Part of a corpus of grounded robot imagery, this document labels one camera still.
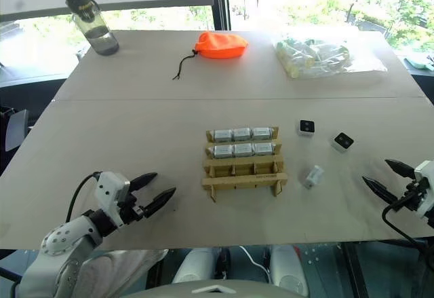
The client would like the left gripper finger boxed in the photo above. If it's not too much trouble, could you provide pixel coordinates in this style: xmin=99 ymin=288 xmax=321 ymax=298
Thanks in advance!
xmin=130 ymin=172 xmax=159 ymax=192
xmin=141 ymin=187 xmax=178 ymax=218

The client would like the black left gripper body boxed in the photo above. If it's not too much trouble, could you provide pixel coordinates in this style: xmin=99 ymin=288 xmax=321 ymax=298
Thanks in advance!
xmin=117 ymin=189 xmax=151 ymax=226

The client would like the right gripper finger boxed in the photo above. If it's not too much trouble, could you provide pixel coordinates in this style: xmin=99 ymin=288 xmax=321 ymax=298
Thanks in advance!
xmin=361 ymin=175 xmax=398 ymax=206
xmin=384 ymin=158 xmax=416 ymax=179

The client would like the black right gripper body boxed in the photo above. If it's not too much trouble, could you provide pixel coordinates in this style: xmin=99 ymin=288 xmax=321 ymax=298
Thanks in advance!
xmin=389 ymin=179 xmax=423 ymax=212

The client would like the wooden slotted rack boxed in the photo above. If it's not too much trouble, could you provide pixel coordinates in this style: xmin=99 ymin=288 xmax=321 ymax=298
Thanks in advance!
xmin=201 ymin=126 xmax=290 ymax=204

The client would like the white left robot thigh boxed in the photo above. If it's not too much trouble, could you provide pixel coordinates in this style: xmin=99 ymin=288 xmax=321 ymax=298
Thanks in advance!
xmin=172 ymin=247 xmax=218 ymax=285

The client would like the white robot thigh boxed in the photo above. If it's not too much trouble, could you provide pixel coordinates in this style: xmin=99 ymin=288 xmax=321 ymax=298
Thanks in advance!
xmin=269 ymin=244 xmax=310 ymax=296
xmin=172 ymin=247 xmax=218 ymax=285

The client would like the pale green tray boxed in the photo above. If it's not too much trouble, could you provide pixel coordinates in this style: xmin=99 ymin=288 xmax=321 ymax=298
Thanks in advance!
xmin=403 ymin=56 xmax=434 ymax=72

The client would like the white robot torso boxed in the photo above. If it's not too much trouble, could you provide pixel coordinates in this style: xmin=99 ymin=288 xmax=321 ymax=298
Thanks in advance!
xmin=123 ymin=278 xmax=308 ymax=298

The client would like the white right robot thigh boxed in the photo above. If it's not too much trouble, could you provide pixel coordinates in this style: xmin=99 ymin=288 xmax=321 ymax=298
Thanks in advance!
xmin=269 ymin=244 xmax=310 ymax=296

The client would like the grey chair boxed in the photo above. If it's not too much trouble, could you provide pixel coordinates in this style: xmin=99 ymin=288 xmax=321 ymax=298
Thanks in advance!
xmin=4 ymin=109 xmax=30 ymax=152

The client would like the clear plastic bag with tubes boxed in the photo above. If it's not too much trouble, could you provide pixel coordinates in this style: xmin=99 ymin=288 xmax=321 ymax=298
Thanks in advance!
xmin=273 ymin=36 xmax=389 ymax=80

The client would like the clear water bottle black lid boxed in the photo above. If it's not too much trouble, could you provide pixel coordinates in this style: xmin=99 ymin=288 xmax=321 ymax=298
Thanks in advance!
xmin=61 ymin=0 xmax=121 ymax=56

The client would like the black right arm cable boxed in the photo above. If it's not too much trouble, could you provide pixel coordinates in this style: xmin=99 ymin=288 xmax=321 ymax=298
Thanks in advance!
xmin=381 ymin=205 xmax=434 ymax=261

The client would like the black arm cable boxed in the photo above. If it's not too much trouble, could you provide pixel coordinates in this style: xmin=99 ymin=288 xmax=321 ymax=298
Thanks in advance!
xmin=381 ymin=205 xmax=434 ymax=261
xmin=64 ymin=171 xmax=103 ymax=224

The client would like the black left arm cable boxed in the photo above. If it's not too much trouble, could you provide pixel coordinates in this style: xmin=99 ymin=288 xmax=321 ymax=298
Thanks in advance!
xmin=64 ymin=171 xmax=103 ymax=224

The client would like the white cable under table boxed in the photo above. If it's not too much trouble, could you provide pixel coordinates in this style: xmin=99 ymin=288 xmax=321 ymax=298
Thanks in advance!
xmin=238 ymin=246 xmax=271 ymax=274

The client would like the orange drawstring pouch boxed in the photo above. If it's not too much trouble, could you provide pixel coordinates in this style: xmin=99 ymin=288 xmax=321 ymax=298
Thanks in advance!
xmin=172 ymin=31 xmax=250 ymax=82

